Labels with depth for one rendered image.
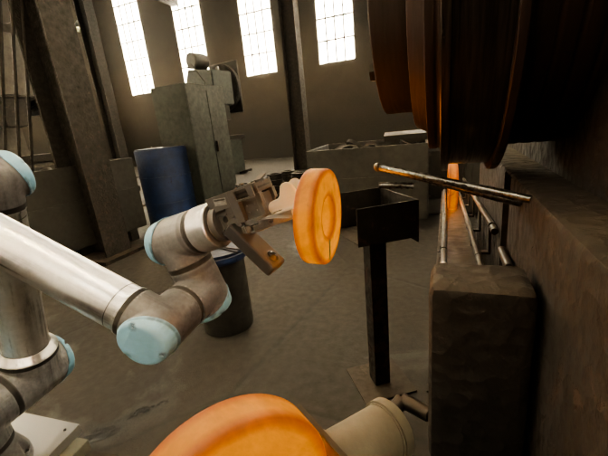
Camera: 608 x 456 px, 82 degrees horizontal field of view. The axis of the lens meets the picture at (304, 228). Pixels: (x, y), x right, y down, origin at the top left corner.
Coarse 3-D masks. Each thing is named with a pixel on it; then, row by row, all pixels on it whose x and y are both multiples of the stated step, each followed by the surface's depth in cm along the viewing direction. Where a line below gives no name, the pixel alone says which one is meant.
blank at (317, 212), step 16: (304, 176) 53; (320, 176) 53; (304, 192) 51; (320, 192) 53; (336, 192) 61; (304, 208) 51; (320, 208) 53; (336, 208) 61; (304, 224) 51; (320, 224) 54; (336, 224) 61; (304, 240) 52; (320, 240) 54; (336, 240) 62; (304, 256) 54; (320, 256) 54
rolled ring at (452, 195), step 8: (448, 168) 142; (456, 168) 135; (448, 176) 146; (456, 176) 133; (448, 192) 148; (456, 192) 133; (448, 200) 140; (456, 200) 135; (448, 208) 141; (456, 208) 140
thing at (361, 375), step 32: (352, 192) 129; (384, 192) 128; (352, 224) 132; (384, 224) 106; (416, 224) 109; (384, 256) 118; (384, 288) 121; (384, 320) 125; (384, 352) 128; (384, 384) 132
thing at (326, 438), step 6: (300, 408) 33; (306, 414) 32; (312, 420) 31; (318, 426) 31; (318, 432) 30; (324, 432) 30; (324, 438) 29; (330, 438) 29; (324, 444) 29; (330, 444) 29; (336, 444) 29; (330, 450) 29; (336, 450) 28
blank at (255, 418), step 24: (216, 408) 25; (240, 408) 25; (264, 408) 26; (288, 408) 27; (192, 432) 23; (216, 432) 23; (240, 432) 23; (264, 432) 25; (288, 432) 26; (312, 432) 27
